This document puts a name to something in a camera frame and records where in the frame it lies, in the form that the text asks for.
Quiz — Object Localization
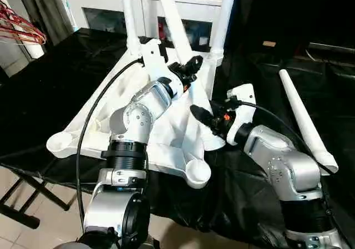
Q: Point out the white plastic table leg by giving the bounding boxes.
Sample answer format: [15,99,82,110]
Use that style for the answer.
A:
[209,0,237,65]
[120,0,143,57]
[278,69,339,174]
[154,0,226,152]

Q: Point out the white plastic table top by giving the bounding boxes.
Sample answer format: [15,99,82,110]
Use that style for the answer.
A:
[45,37,222,189]

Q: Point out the black shiny mat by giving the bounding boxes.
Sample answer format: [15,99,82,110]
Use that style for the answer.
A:
[0,27,355,249]

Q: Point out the white cabinet with glass doors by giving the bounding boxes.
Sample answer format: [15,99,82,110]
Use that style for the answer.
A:
[63,0,238,53]

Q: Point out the black cabinet with gold label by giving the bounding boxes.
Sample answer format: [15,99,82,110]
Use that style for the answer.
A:
[230,0,355,67]

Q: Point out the black flat bar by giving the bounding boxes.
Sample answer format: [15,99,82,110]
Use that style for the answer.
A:
[307,42,355,53]

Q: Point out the grey robot foot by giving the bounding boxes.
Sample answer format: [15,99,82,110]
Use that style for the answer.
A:
[146,236,161,249]

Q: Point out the grey curtain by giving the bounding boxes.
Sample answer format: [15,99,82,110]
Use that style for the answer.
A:
[26,0,74,46]

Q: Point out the red clothes hangers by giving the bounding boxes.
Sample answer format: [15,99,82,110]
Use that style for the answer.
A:
[0,0,48,47]

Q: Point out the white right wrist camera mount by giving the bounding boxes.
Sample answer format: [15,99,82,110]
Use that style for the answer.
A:
[225,83,256,146]

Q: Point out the white post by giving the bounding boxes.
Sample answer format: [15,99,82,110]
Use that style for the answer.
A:
[23,42,45,59]

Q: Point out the black folding table frame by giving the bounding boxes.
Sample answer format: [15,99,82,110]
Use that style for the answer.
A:
[0,167,72,230]

